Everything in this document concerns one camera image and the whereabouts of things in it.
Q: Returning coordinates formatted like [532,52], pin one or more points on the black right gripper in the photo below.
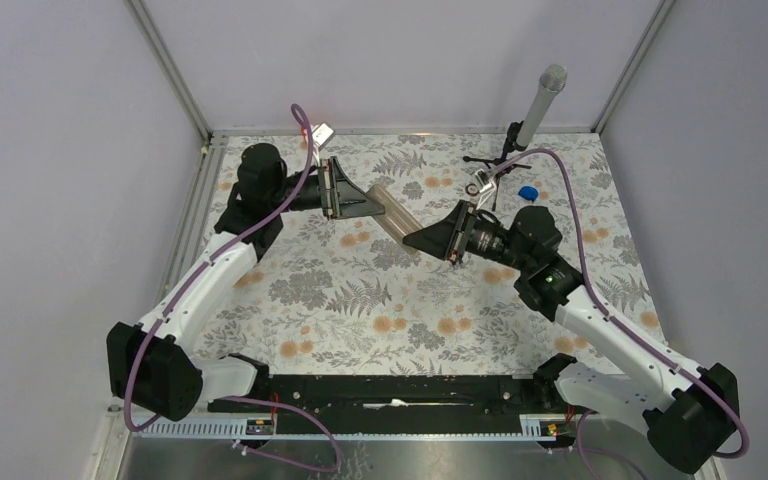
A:
[445,238]

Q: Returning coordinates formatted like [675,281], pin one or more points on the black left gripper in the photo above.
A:
[345,200]

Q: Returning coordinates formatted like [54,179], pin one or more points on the white remote control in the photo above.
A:
[396,220]

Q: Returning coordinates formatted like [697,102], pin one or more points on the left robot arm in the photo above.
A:
[151,362]

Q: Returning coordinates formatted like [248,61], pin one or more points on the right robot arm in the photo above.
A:
[685,411]

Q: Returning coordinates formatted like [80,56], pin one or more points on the black microphone tripod stand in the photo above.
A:
[499,167]

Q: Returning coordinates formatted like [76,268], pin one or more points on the floral patterned table mat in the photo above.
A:
[341,297]

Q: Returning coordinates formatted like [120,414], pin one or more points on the blue plastic cap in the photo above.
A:
[529,193]

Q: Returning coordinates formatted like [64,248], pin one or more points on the grey microphone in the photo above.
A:
[551,83]

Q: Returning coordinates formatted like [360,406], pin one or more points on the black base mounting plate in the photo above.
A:
[427,397]

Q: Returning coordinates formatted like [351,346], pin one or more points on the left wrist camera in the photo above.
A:
[322,134]

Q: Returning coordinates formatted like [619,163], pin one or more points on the aluminium frame rail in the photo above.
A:
[183,143]

